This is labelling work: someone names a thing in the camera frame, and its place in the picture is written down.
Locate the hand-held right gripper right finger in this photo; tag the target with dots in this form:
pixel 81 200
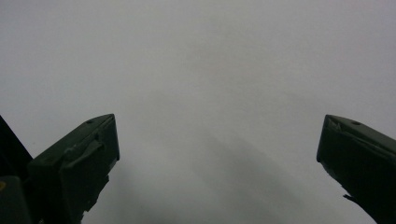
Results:
pixel 361 161

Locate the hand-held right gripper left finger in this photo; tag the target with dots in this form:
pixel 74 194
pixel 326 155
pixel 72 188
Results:
pixel 74 168

